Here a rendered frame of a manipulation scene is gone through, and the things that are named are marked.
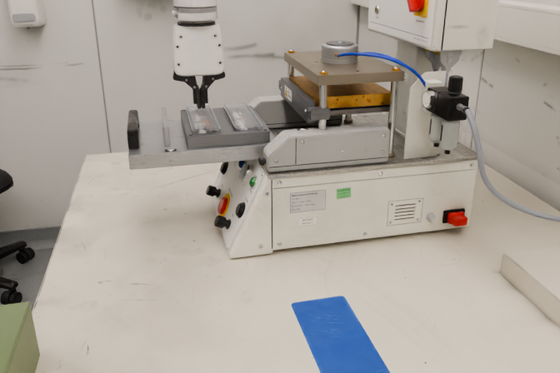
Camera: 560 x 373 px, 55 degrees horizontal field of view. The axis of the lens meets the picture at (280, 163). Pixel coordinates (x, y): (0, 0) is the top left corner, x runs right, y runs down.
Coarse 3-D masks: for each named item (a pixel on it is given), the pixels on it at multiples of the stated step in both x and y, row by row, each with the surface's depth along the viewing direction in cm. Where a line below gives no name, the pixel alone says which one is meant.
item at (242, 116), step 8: (224, 104) 123; (232, 104) 123; (240, 104) 123; (232, 112) 117; (240, 112) 117; (248, 112) 117; (232, 120) 112; (240, 120) 112; (248, 120) 112; (256, 120) 112
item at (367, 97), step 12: (300, 84) 118; (312, 84) 118; (348, 84) 118; (360, 84) 118; (372, 84) 118; (312, 96) 109; (336, 96) 108; (348, 96) 109; (360, 96) 109; (372, 96) 110; (384, 96) 111; (336, 108) 110; (348, 108) 110; (360, 108) 111; (372, 108) 111; (384, 108) 112
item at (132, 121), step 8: (128, 112) 116; (136, 112) 115; (128, 120) 110; (136, 120) 110; (128, 128) 104; (136, 128) 105; (128, 136) 104; (136, 136) 104; (128, 144) 105; (136, 144) 105
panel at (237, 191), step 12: (228, 168) 130; (240, 168) 120; (252, 168) 113; (228, 180) 126; (240, 180) 118; (228, 192) 123; (240, 192) 115; (252, 192) 108; (216, 204) 129; (228, 204) 120; (228, 216) 117; (240, 216) 109; (228, 228) 114; (228, 240) 112; (228, 252) 110
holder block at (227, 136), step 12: (216, 108) 123; (252, 108) 123; (228, 120) 115; (228, 132) 107; (240, 132) 107; (252, 132) 107; (264, 132) 108; (192, 144) 105; (204, 144) 106; (216, 144) 106; (228, 144) 107; (240, 144) 107
